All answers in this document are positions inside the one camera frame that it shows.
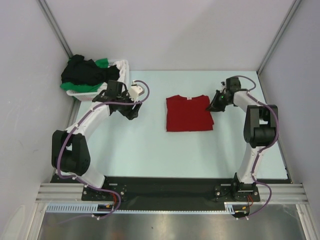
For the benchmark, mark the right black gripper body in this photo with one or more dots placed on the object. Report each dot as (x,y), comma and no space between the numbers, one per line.
(220,101)

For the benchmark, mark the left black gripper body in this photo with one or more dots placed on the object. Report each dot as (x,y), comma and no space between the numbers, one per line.
(126,110)

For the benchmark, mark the red t shirt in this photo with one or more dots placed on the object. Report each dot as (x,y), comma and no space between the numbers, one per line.
(188,114)

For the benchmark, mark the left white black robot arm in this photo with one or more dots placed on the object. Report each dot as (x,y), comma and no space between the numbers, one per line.
(70,154)

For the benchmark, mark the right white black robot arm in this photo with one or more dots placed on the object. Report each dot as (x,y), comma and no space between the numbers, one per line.
(261,125)

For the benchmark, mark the white t shirt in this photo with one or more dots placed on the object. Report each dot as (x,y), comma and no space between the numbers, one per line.
(124,70)

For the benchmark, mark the green t shirt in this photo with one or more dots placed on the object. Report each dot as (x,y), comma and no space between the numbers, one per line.
(84,88)

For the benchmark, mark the black t shirt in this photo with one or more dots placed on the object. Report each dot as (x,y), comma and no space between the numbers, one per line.
(79,71)

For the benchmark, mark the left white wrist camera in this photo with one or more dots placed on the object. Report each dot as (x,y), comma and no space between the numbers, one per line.
(136,90)

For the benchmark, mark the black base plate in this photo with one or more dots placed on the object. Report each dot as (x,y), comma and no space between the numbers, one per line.
(172,194)

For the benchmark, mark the light blue cable duct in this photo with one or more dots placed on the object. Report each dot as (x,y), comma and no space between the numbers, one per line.
(104,208)

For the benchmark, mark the left aluminium corner post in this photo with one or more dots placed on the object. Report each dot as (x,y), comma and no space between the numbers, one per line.
(53,23)

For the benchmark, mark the aluminium corner post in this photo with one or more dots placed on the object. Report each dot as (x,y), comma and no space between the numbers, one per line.
(279,34)
(53,23)

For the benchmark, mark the right aluminium corner post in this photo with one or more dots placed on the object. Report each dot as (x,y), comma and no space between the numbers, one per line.
(279,34)

